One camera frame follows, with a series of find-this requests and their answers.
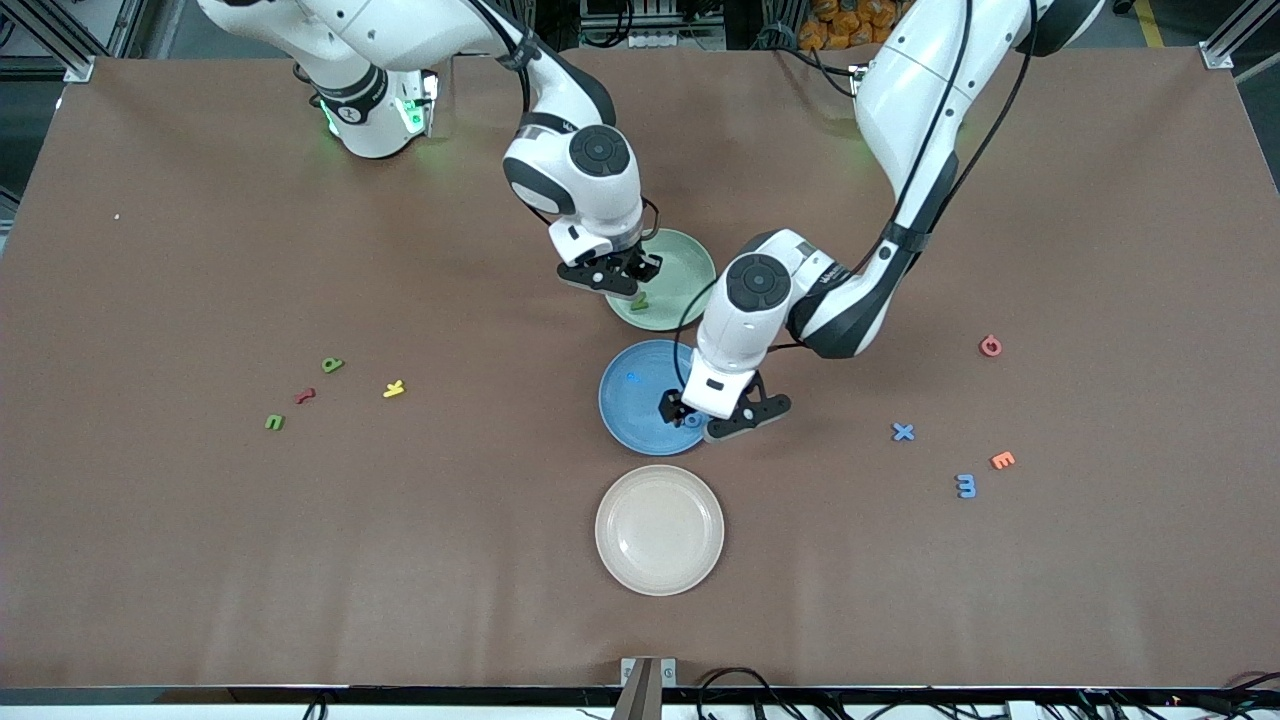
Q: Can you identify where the green plate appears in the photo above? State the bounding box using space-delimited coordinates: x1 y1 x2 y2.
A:
605 228 718 332

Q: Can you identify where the blue plate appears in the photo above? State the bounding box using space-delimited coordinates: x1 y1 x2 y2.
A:
598 339 721 457

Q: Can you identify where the beige plate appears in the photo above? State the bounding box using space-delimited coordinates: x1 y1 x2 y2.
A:
594 464 726 598

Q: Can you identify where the background equipment box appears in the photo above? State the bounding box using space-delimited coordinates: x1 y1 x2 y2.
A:
580 0 726 51

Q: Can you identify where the orange items pile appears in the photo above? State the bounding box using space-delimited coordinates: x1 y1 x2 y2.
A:
798 0 901 51

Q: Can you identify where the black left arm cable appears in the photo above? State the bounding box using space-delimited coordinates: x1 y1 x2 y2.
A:
672 285 721 396

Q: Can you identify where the black cable loop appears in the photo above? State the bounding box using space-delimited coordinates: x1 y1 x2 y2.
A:
697 668 801 720

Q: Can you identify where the metal mount bracket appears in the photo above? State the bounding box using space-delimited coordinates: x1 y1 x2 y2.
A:
612 656 678 720

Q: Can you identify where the aluminium frame post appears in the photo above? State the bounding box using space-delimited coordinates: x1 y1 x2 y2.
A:
0 0 131 83
1200 0 1280 71

